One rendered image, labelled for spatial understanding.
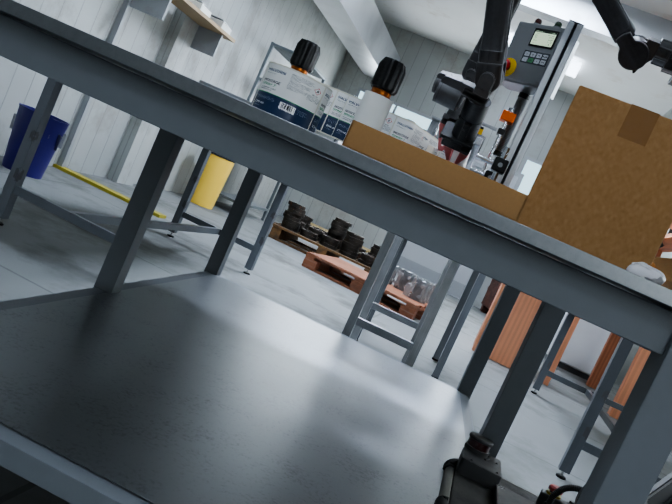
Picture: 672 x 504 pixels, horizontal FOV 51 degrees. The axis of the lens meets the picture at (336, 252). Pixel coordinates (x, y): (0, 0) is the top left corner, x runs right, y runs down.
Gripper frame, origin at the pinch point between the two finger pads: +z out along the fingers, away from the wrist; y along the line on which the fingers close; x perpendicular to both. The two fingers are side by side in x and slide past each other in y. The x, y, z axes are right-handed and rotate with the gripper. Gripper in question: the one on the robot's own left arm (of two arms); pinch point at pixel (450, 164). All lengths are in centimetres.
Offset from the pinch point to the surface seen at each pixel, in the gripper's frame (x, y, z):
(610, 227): 38, -32, -28
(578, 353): -424, -192, 454
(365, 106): -22.0, 29.5, 9.2
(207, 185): -381, 248, 423
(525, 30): -66, -2, -10
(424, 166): 67, 0, -45
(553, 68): -54, -14, -7
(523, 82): -53, -8, 0
